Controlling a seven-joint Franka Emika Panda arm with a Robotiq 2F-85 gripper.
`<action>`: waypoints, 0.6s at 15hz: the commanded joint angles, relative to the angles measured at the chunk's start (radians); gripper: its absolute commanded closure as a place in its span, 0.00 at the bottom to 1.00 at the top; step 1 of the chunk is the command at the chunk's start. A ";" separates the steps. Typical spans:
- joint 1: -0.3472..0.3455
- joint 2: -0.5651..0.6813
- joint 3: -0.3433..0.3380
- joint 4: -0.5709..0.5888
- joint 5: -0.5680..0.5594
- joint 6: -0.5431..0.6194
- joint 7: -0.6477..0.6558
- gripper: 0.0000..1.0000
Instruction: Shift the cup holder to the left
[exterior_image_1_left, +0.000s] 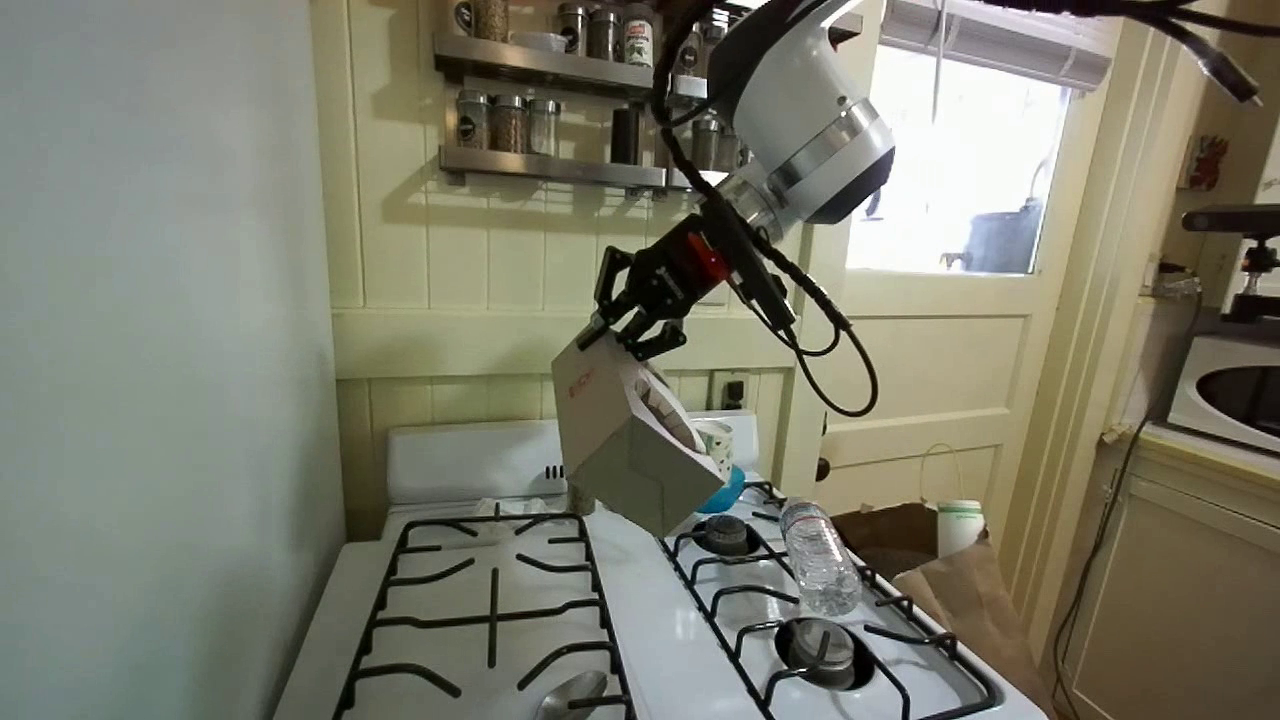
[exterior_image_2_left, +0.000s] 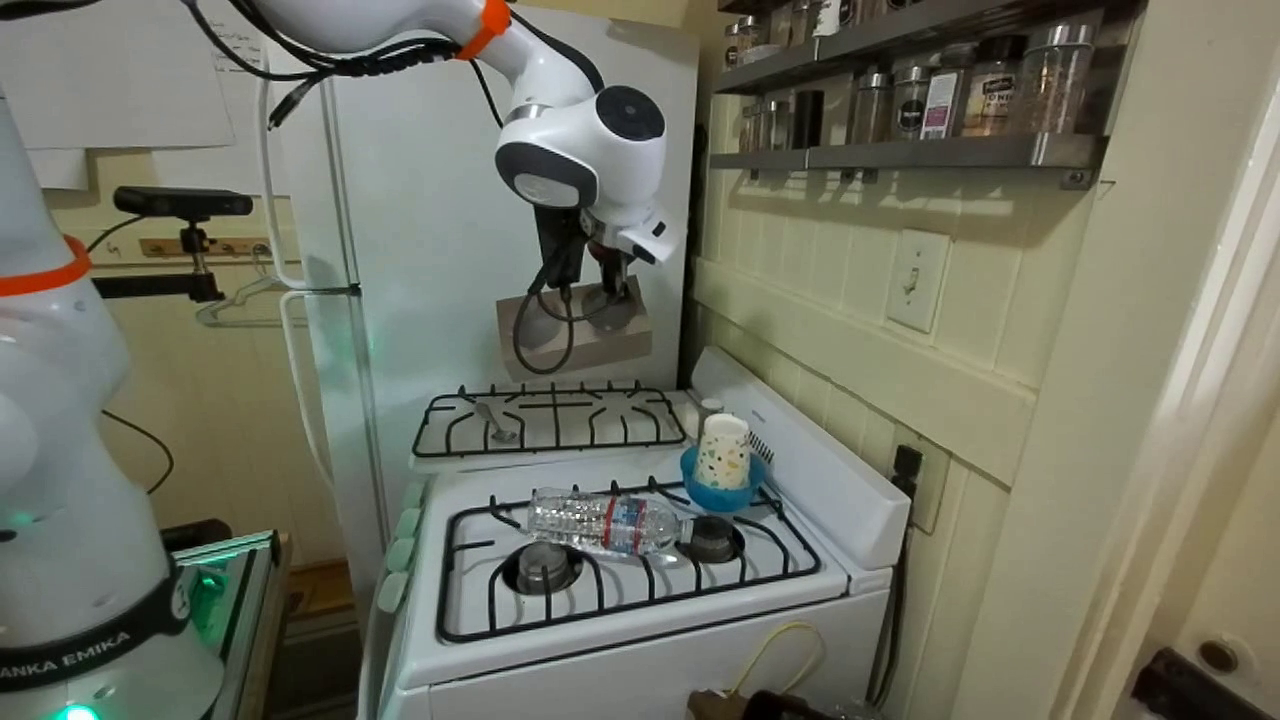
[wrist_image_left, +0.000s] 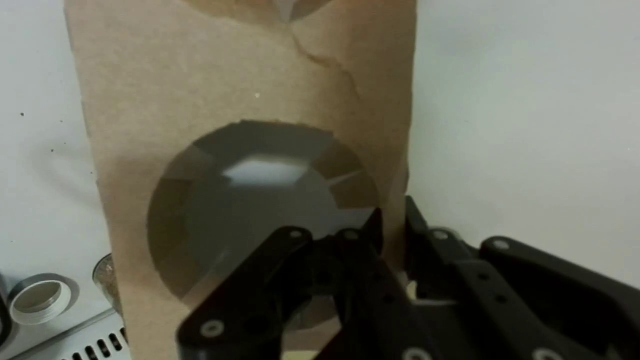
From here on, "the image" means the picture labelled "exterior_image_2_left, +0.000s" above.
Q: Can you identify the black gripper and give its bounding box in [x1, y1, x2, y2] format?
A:
[532, 199, 649, 310]

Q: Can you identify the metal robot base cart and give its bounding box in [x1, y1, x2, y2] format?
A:
[164, 525, 294, 720]

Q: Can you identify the dotted paper cup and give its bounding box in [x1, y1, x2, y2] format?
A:
[691, 414, 756, 497]

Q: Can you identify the black stove burner grate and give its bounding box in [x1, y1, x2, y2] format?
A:
[410, 382, 691, 465]
[436, 475, 828, 647]

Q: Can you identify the white refrigerator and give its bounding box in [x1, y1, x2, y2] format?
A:
[256, 4, 705, 535]

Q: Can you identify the glass spice jar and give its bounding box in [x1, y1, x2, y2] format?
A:
[850, 66, 895, 149]
[890, 54, 929, 144]
[721, 10, 766, 69]
[716, 93, 759, 157]
[756, 93, 796, 154]

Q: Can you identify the clear plastic water bottle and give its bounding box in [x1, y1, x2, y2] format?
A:
[525, 488, 698, 557]

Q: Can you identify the blue bowl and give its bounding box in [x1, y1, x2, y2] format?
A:
[677, 440, 775, 521]

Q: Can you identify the dark spice jar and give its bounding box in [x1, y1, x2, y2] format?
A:
[794, 85, 834, 154]

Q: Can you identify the metal spice rack shelf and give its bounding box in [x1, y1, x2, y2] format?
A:
[705, 133, 1113, 194]
[712, 0, 1151, 96]

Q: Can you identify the white gas stove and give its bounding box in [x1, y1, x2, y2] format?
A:
[355, 347, 917, 720]

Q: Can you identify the brown spice jar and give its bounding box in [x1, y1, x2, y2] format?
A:
[962, 32, 1032, 144]

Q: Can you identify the large clear spice jar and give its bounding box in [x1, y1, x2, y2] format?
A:
[1026, 12, 1107, 144]

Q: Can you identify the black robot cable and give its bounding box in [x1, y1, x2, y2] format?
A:
[185, 0, 593, 382]

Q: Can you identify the white light switch plate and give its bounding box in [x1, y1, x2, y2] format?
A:
[886, 229, 953, 336]

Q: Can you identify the black wall plug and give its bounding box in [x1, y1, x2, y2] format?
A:
[890, 440, 929, 502]

